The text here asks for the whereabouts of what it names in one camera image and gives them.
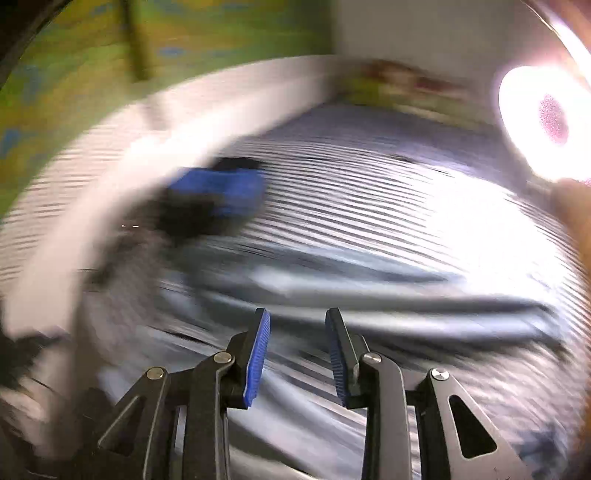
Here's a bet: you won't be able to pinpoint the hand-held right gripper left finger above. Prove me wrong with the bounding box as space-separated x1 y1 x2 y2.
97 308 271 480

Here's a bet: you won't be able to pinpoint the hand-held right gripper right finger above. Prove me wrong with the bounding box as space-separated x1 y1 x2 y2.
324 307 525 480

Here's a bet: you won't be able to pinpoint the light blue denim jeans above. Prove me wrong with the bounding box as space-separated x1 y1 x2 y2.
185 249 566 342

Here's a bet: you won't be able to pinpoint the black folded clothes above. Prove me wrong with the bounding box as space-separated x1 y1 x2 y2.
150 156 265 241

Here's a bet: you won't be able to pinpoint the striped bed quilt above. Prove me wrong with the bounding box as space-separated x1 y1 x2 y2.
83 102 587 480

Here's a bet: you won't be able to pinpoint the blue and black folded garment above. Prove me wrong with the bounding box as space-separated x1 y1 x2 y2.
165 166 267 221

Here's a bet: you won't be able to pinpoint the green floral folded blanket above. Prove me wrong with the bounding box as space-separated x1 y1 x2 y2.
341 58 482 121

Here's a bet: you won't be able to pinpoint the white bed frame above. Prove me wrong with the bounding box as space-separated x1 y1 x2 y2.
0 54 342 352

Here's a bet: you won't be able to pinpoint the ring light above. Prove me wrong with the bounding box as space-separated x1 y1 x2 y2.
498 65 591 182

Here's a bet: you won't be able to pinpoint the green wall map poster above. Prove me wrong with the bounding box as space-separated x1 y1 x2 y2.
0 0 334 223

